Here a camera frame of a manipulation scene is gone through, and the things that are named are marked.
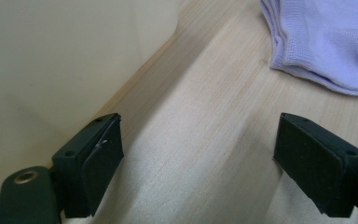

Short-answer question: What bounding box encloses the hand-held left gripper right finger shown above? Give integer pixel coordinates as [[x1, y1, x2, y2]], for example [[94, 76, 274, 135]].
[[272, 112, 358, 218]]

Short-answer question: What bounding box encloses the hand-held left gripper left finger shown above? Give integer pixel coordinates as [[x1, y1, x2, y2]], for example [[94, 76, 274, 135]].
[[51, 112, 125, 218]]

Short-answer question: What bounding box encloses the cream divided storage box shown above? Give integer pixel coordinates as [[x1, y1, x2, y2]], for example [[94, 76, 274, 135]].
[[0, 0, 194, 206]]

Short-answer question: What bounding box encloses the lavender sock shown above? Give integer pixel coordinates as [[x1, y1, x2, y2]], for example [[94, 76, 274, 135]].
[[259, 0, 358, 97]]

